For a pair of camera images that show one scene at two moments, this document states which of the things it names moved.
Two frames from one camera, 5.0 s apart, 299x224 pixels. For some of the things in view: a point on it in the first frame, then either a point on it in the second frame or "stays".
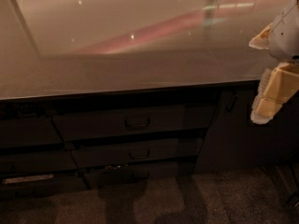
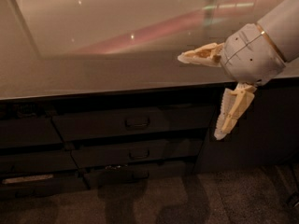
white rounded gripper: x=286 y=36 -> x=250 y=55
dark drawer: x=36 y=161 stays
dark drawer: x=22 y=185 stays
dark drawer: x=136 y=122 stays
